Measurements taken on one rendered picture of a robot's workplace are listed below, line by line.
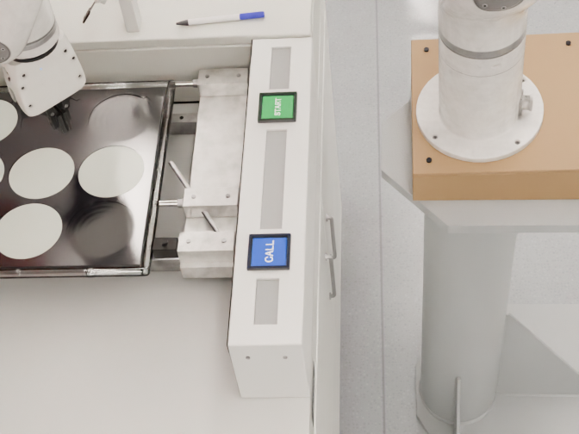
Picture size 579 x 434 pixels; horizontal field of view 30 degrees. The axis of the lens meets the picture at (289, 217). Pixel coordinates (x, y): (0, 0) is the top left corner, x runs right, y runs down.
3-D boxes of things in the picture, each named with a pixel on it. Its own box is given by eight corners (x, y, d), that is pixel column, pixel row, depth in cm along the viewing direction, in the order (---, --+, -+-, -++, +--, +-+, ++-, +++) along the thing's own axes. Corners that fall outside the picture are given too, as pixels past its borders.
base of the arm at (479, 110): (546, 68, 167) (556, -20, 152) (539, 167, 157) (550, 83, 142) (423, 62, 171) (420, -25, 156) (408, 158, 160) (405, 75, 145)
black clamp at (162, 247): (154, 258, 154) (151, 248, 152) (156, 246, 155) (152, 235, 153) (178, 258, 153) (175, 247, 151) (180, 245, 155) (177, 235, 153)
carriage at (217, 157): (183, 279, 155) (179, 267, 153) (204, 94, 177) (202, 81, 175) (238, 278, 154) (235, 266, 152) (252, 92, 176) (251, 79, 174)
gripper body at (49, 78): (9, 68, 142) (33, 126, 151) (74, 30, 145) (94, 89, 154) (-18, 40, 146) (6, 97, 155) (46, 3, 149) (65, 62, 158)
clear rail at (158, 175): (140, 278, 151) (139, 272, 150) (168, 83, 174) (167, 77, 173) (150, 278, 151) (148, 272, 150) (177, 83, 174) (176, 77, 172)
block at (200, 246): (180, 263, 153) (176, 251, 151) (182, 243, 155) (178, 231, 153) (236, 262, 152) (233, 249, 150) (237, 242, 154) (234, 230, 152)
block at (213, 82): (199, 96, 173) (196, 83, 170) (202, 81, 175) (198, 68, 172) (249, 95, 172) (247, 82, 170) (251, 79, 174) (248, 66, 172)
